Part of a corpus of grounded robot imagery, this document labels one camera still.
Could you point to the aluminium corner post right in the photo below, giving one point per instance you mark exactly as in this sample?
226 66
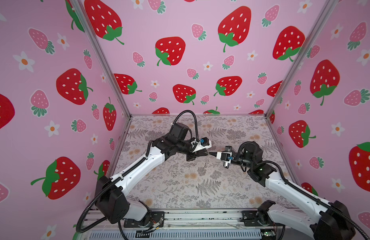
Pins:
317 27

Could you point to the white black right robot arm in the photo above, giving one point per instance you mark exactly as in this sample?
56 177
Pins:
335 223

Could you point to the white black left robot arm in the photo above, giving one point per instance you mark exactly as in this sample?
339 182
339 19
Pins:
113 191

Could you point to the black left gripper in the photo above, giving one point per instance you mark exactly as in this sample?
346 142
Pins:
191 157

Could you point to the aluminium corner post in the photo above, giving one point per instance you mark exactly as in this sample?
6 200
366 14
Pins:
317 27
79 8

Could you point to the aluminium corner post left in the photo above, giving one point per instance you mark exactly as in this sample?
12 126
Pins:
79 8

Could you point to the aluminium front rail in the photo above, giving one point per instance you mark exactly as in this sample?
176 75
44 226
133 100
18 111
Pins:
203 219

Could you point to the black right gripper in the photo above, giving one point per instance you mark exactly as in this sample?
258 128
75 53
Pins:
229 148

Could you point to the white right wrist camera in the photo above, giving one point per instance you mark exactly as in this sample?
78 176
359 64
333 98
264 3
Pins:
226 157

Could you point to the perforated grey cable duct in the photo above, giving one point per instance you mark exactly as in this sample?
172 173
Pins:
196 235

